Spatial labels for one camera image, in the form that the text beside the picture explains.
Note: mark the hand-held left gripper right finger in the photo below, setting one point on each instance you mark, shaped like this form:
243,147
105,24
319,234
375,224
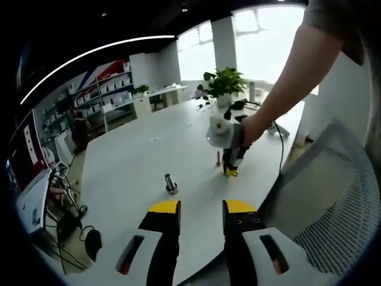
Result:
244,220

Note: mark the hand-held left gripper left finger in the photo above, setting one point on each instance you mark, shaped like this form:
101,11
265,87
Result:
160,220

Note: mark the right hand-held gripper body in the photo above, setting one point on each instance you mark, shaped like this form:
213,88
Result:
220,140

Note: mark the thin threaded metal stud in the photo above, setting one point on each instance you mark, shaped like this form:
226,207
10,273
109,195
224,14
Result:
218,158

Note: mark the thick threaded metal stud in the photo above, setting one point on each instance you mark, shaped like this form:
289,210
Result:
170,184

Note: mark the person's right hand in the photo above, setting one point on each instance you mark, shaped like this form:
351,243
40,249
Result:
253,131

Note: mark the white handheld controller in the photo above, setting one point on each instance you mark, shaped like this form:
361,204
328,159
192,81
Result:
279,131

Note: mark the large potted green plant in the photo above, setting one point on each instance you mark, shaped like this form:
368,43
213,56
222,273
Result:
226,83

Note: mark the white cylindrical bottle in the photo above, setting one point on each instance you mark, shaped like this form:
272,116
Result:
252,89

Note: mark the white side desk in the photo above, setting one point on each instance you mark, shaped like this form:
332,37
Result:
169,93

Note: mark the black oval device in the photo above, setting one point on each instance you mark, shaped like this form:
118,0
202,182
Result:
93,242

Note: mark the white low cabinet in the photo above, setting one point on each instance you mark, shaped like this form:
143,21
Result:
143,107

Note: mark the grey mesh office chair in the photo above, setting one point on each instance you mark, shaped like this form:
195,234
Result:
327,193

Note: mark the small potted green plant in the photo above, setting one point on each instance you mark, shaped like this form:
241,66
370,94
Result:
140,89

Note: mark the shelving with white bins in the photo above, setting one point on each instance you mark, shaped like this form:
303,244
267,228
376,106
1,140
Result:
113,89

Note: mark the long ceiling light strip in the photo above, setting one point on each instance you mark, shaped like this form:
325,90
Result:
140,38

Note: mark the large white-framed monitor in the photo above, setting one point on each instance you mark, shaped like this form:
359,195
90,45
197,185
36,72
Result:
29,155

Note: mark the person's grey shirt sleeve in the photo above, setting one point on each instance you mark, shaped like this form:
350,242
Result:
336,18

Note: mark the black wall screen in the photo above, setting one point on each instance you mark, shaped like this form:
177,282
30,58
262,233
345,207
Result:
64,104

